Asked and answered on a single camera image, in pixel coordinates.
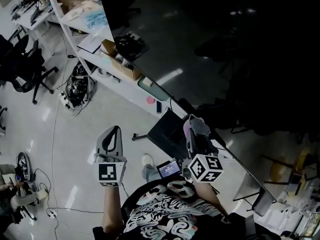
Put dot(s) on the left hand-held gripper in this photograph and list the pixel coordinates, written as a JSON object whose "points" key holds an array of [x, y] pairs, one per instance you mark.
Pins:
{"points": [[107, 172]]}

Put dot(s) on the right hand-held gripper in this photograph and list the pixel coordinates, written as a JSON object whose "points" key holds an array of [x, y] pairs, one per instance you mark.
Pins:
{"points": [[205, 169]]}

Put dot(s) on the grey cloth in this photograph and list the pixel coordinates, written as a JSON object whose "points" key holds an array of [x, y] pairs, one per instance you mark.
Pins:
{"points": [[197, 125]]}

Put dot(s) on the large black monitor screen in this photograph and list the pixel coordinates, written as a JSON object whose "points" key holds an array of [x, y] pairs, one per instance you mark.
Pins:
{"points": [[225, 46]]}

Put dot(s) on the person's right forearm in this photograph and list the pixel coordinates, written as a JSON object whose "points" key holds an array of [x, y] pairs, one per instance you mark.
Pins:
{"points": [[207, 196]]}

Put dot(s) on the person's left forearm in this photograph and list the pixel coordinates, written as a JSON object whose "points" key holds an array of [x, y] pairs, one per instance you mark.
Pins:
{"points": [[112, 209]]}

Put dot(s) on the small black display device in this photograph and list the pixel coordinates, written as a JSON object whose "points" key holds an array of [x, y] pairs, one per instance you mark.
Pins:
{"points": [[168, 170]]}

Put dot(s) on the person's white shoe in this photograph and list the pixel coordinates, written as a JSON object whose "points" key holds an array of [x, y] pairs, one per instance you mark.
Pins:
{"points": [[147, 160]]}

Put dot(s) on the person's grey jeans leg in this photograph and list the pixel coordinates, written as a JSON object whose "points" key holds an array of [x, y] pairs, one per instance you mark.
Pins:
{"points": [[151, 174]]}

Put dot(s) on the small dark rectangular device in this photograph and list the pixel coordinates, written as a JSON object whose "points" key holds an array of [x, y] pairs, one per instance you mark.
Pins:
{"points": [[159, 107]]}

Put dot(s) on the pink round disc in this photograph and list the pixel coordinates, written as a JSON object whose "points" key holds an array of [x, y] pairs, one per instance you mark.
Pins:
{"points": [[150, 100]]}

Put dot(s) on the white power strip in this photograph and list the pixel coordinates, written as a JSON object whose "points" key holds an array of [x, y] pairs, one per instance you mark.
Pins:
{"points": [[52, 214], [64, 99]]}

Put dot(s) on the green tray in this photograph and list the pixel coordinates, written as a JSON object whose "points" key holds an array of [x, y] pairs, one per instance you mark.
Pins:
{"points": [[157, 91]]}

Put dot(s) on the pale sticky note pad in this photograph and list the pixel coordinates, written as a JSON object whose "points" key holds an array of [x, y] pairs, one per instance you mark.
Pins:
{"points": [[147, 82]]}

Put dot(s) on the person's black patterned shirt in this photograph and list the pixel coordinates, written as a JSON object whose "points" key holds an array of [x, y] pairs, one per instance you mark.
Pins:
{"points": [[170, 214]]}

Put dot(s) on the brown cardboard box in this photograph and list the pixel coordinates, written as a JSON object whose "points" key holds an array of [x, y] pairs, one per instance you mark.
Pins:
{"points": [[125, 70]]}

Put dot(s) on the white flat notebook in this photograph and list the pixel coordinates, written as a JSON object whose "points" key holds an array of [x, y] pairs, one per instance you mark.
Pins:
{"points": [[90, 44]]}

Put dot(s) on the black office chair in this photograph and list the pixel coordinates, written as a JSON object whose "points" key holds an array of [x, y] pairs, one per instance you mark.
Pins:
{"points": [[2, 119], [25, 71]]}

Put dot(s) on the bag of blue items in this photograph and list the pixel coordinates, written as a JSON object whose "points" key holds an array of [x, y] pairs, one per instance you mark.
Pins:
{"points": [[96, 19]]}

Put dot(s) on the white round plate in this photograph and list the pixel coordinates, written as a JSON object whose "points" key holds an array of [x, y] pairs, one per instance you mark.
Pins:
{"points": [[73, 14]]}

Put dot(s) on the white desk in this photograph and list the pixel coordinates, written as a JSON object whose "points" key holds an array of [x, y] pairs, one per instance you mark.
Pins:
{"points": [[32, 19]]}

